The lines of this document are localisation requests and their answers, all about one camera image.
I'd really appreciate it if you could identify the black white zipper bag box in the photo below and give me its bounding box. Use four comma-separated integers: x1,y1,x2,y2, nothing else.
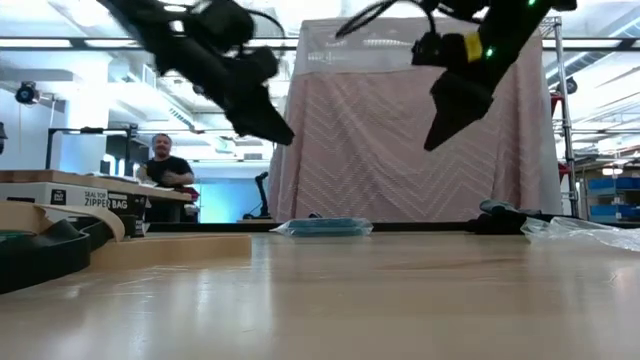
0,181,150,240

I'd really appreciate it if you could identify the chrome wire shelving rack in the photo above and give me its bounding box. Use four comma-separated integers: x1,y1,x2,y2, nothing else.
535,16,581,219

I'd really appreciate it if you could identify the wide beige rubber band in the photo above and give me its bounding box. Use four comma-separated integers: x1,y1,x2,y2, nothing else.
87,233,253,275

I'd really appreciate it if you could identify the blue storage bin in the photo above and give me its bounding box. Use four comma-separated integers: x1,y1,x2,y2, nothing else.
589,203,640,222
587,177,640,197

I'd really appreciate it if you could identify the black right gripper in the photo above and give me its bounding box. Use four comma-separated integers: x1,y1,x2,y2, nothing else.
410,0,551,152

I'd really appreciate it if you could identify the heap of clear plastic bags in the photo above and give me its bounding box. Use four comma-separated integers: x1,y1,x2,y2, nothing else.
519,215,640,253

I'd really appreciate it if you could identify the pink chevron blanket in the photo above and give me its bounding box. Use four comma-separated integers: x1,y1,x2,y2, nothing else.
266,17,565,224

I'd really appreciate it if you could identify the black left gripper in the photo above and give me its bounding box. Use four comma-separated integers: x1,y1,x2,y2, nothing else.
164,0,296,147

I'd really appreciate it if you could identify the person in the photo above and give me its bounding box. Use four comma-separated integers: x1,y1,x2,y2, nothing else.
135,132,197,190

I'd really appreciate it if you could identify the wooden top workbench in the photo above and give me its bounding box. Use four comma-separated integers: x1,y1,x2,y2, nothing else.
0,169,194,202

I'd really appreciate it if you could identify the distant black metal frame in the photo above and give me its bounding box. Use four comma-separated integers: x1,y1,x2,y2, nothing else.
45,125,209,171

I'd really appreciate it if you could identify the yellow tape tag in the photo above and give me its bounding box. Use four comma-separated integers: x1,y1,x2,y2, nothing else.
463,31,484,64

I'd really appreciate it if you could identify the white air duct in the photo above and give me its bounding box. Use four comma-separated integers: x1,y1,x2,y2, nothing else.
107,57,206,132

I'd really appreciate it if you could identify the clear plastic zipper bag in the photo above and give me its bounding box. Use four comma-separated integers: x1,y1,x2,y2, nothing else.
269,216,375,239

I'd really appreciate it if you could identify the black floor stand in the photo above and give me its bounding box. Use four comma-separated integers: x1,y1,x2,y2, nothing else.
242,171,274,221

